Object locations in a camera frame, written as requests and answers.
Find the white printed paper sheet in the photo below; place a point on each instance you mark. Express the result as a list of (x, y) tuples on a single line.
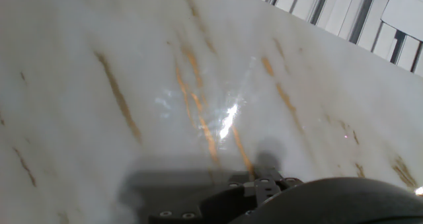
[(406, 12)]

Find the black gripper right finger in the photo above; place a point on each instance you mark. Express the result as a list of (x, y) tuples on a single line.
[(291, 181)]

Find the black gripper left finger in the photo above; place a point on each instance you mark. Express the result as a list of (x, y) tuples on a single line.
[(215, 207)]

